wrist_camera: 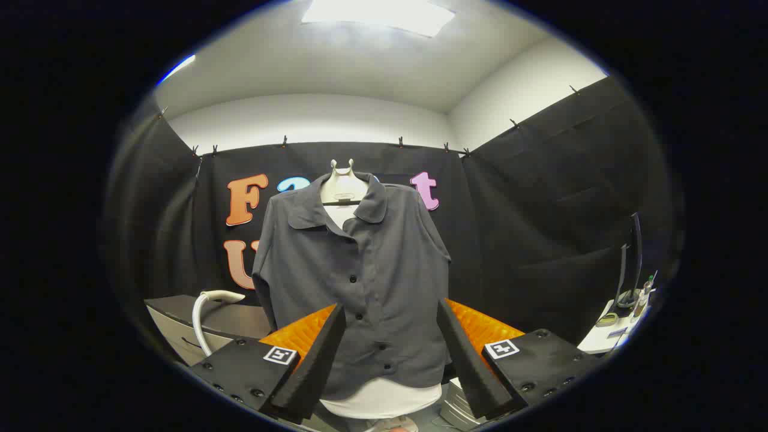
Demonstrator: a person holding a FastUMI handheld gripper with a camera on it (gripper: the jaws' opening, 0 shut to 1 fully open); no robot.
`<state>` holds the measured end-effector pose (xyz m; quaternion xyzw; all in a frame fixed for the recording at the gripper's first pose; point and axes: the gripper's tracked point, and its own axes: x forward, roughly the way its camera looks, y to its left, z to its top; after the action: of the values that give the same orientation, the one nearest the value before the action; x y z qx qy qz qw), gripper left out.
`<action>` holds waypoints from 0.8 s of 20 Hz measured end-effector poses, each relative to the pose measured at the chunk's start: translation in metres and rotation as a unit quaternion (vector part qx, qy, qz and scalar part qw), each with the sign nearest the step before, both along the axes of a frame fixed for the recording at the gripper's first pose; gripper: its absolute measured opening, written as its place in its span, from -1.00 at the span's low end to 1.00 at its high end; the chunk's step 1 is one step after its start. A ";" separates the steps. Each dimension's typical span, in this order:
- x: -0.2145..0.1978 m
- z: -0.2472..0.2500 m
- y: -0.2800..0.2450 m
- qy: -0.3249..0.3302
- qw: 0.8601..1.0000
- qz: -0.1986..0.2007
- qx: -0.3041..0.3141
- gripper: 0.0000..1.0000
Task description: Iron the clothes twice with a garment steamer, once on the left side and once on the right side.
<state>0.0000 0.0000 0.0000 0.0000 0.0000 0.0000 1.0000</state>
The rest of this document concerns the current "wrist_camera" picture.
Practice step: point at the white side table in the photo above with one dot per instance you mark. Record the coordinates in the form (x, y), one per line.
(600, 342)

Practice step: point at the large ceiling light panel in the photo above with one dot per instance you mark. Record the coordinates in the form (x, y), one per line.
(378, 15)

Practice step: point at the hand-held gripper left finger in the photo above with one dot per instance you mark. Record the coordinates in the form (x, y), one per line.
(315, 366)

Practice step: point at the small clear bottle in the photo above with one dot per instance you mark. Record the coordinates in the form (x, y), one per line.
(645, 294)

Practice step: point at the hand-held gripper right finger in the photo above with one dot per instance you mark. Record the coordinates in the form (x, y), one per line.
(471, 366)

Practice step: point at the grey drawer cabinet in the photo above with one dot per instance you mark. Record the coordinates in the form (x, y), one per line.
(240, 321)

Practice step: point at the narrow ceiling light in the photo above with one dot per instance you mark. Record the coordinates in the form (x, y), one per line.
(180, 66)

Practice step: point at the white mannequin torso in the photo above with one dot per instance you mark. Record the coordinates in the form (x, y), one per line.
(342, 186)

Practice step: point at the roll of tape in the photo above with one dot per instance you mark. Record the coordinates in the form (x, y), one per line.
(606, 320)

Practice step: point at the dark grey button shirt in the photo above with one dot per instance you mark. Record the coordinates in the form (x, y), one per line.
(390, 270)

